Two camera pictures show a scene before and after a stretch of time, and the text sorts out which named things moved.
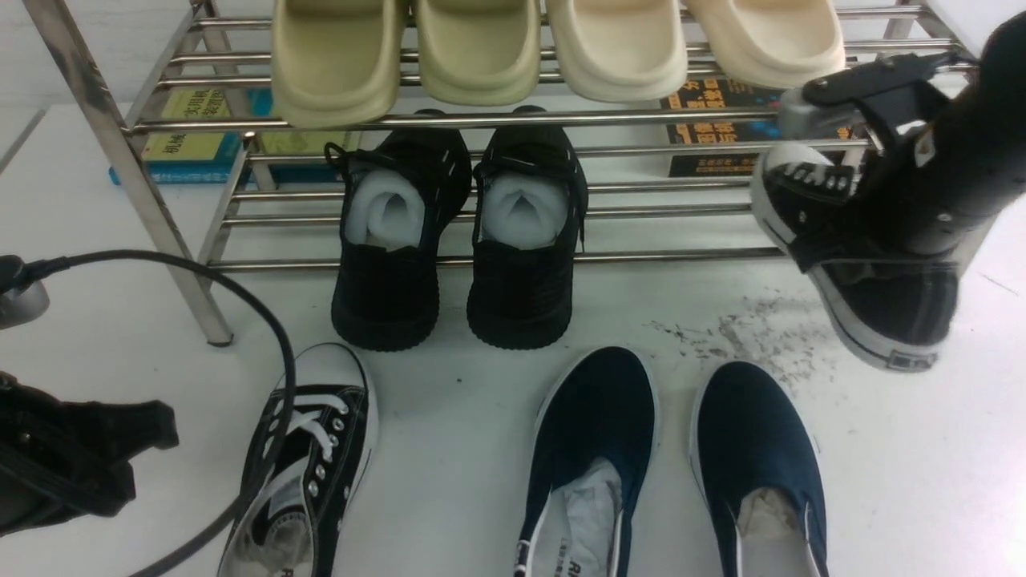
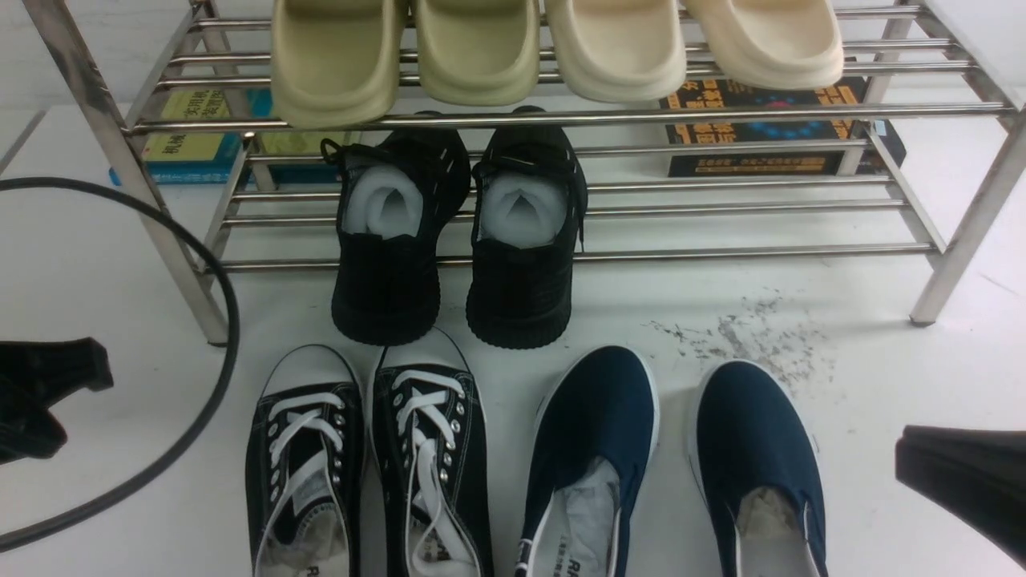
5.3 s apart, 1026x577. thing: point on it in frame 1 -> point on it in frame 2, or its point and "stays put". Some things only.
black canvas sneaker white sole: [886, 295] -> [431, 453]
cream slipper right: [778, 44] stays put
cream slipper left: [620, 50] stays put
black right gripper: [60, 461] -> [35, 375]
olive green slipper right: [478, 52] stays put
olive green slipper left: [336, 64] stays put
